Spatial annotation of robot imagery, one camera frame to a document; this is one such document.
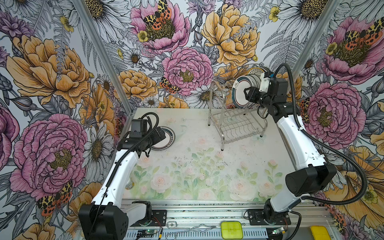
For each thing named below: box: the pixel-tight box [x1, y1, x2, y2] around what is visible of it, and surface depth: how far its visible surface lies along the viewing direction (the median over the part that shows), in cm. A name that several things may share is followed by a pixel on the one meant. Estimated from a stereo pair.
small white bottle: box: [125, 177, 135, 190], surface depth 82 cm
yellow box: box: [310, 225, 332, 240], surface depth 72 cm
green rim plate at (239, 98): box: [231, 73, 262, 109], surface depth 87 cm
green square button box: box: [221, 221, 243, 240], surface depth 72 cm
